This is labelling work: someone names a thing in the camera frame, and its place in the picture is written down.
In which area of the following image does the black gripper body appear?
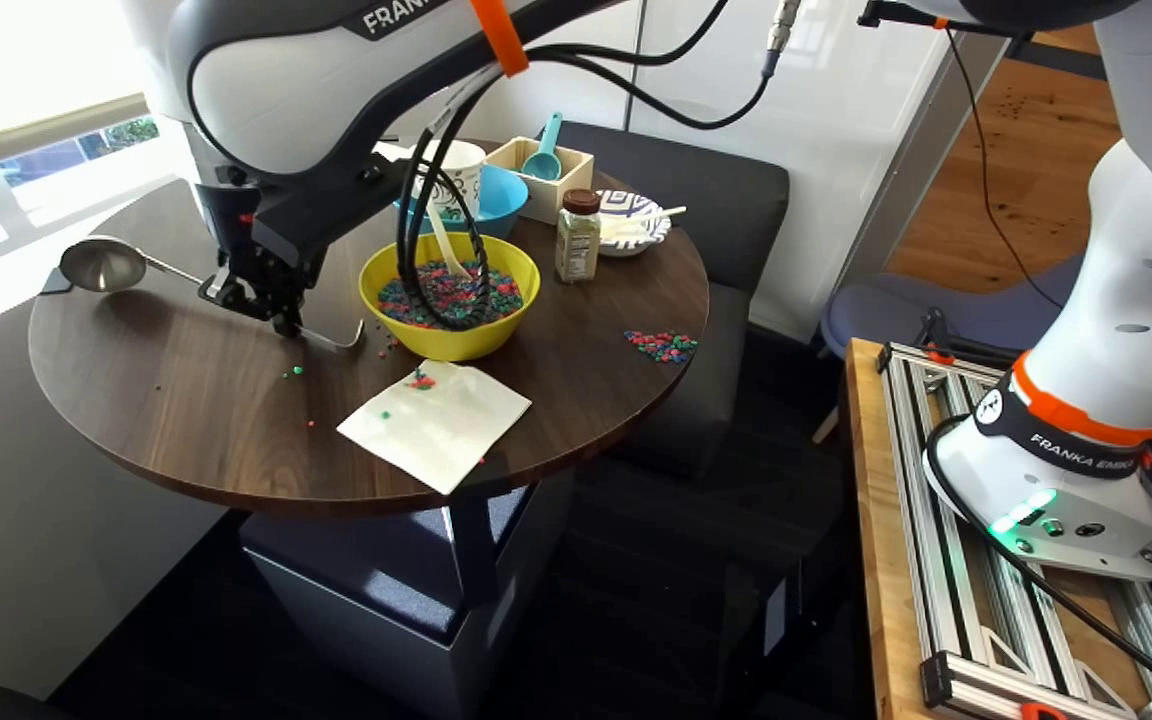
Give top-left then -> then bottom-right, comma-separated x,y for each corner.
194,148 -> 408,293

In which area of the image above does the silver metal ladle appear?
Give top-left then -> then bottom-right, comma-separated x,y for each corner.
58,235 -> 374,357

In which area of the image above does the yellow bowl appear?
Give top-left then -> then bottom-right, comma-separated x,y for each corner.
356,231 -> 545,366

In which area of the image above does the blue bowl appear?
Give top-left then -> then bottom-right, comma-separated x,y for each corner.
393,160 -> 532,241

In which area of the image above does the colourful cereal in bowl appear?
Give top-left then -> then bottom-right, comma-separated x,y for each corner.
377,256 -> 530,332

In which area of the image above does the round dark wooden table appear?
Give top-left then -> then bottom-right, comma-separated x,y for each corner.
24,131 -> 711,612

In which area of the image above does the white plastic spoon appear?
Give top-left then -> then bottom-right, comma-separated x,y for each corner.
420,196 -> 475,279

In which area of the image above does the white dotted paper cup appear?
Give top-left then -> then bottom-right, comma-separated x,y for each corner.
408,135 -> 493,217

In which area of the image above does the large white paper napkin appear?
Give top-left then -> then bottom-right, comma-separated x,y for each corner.
334,357 -> 536,501

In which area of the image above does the blue plastic scoop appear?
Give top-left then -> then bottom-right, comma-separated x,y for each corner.
520,109 -> 567,181

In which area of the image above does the small wooden box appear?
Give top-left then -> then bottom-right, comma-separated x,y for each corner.
486,131 -> 595,228

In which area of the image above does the spice jar with brown lid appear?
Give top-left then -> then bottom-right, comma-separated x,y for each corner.
553,186 -> 604,286

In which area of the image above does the white window blind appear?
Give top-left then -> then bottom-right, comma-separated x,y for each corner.
0,0 -> 153,181

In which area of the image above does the white plastic utensil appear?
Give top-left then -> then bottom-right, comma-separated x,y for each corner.
602,201 -> 687,253

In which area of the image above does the spilled colourful cereal pile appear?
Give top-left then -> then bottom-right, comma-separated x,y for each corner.
625,325 -> 703,367

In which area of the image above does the black upholstered sofa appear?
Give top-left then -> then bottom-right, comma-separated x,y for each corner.
559,121 -> 793,485

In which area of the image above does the wooden base board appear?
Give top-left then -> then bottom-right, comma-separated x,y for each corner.
844,332 -> 1152,720

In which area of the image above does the black cable conduit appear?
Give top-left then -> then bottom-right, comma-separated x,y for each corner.
393,0 -> 808,336

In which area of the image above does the aluminium profile frame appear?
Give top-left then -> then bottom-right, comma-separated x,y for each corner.
875,336 -> 1152,720

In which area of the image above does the thin black cable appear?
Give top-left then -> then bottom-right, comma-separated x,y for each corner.
924,411 -> 1152,713

